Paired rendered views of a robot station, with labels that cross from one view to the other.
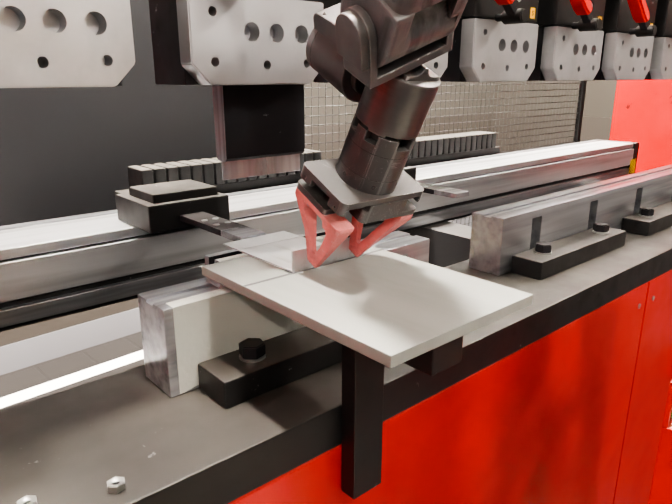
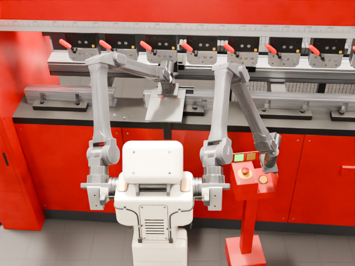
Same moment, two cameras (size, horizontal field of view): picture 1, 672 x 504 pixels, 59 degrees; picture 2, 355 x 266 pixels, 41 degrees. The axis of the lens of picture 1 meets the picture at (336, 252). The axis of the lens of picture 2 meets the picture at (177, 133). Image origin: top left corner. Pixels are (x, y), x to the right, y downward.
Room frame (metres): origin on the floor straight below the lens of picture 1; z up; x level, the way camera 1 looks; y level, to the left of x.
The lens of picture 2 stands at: (-0.74, -1.49, 2.51)
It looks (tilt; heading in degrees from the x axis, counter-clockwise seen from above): 41 degrees down; 48
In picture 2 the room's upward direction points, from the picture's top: 2 degrees counter-clockwise
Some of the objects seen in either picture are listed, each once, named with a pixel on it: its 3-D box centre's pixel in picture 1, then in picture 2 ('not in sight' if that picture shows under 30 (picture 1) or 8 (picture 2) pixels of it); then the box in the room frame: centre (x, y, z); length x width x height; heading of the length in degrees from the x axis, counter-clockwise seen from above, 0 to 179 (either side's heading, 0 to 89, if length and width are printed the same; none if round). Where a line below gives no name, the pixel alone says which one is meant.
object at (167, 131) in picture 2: (382, 406); (166, 126); (0.49, -0.04, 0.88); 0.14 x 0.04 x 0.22; 41
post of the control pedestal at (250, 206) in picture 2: not in sight; (248, 220); (0.65, -0.52, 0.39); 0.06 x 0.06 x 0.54; 52
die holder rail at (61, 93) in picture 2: not in sight; (71, 95); (0.27, 0.49, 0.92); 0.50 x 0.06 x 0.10; 131
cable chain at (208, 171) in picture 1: (233, 168); (211, 45); (1.07, 0.19, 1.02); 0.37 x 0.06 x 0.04; 131
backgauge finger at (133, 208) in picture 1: (198, 212); (173, 68); (0.76, 0.18, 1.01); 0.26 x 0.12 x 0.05; 41
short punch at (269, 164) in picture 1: (261, 130); (168, 66); (0.64, 0.08, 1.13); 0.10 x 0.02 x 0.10; 131
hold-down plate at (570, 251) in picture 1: (572, 250); (282, 113); (0.99, -0.41, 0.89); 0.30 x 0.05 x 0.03; 131
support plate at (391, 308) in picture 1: (355, 284); (166, 104); (0.52, -0.02, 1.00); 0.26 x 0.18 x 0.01; 41
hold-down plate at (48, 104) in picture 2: not in sight; (60, 106); (0.20, 0.49, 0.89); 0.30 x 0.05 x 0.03; 131
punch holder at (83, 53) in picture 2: not in sight; (83, 43); (0.35, 0.40, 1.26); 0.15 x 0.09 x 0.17; 131
